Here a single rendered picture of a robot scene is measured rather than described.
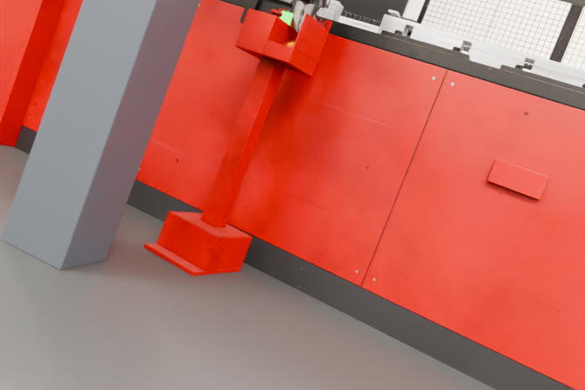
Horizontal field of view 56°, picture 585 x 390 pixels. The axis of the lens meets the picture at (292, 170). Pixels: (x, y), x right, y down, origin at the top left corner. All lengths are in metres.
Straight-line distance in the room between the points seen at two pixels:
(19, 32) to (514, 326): 2.09
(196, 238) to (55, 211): 0.46
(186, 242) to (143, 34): 0.67
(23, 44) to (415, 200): 1.65
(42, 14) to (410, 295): 1.77
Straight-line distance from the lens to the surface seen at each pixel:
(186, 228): 1.69
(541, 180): 1.72
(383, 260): 1.78
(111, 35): 1.34
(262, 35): 1.69
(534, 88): 1.77
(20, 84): 2.53
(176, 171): 2.08
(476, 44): 1.93
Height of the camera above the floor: 0.49
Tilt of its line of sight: 4 degrees down
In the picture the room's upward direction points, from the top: 21 degrees clockwise
